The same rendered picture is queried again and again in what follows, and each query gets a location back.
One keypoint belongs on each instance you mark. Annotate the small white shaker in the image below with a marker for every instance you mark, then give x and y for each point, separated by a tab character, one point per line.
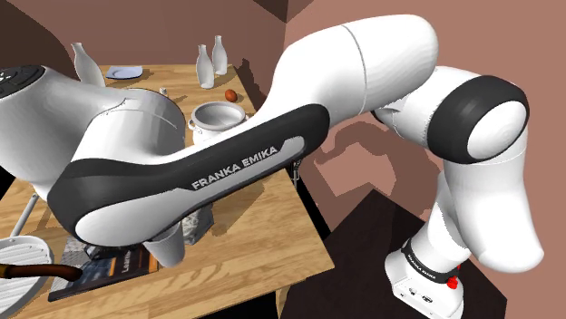
164	92

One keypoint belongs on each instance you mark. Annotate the brown egg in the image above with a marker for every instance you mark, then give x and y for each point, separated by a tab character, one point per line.
231	95

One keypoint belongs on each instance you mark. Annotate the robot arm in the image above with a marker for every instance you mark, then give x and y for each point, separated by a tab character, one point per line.
362	66

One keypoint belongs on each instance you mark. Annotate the grey patterned box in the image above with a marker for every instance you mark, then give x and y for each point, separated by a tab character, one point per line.
199	225

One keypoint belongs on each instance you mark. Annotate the wooden table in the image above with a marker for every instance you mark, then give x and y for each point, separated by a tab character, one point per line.
252	252

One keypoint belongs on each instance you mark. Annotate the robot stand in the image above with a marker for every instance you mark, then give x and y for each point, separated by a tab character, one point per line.
353	252

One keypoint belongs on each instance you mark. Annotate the tall white bottle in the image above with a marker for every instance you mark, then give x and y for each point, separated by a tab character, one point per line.
219	57
204	70
86	66

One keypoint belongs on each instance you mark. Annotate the dark book with orange stripe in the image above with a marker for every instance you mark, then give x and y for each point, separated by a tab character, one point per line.
106	271

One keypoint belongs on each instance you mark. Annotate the white cup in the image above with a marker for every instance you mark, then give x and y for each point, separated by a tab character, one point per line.
170	247

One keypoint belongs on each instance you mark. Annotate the white stick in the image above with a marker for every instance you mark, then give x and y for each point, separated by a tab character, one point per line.
24	216

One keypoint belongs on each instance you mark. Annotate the pale blue square plate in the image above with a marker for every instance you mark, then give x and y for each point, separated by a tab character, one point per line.
123	72

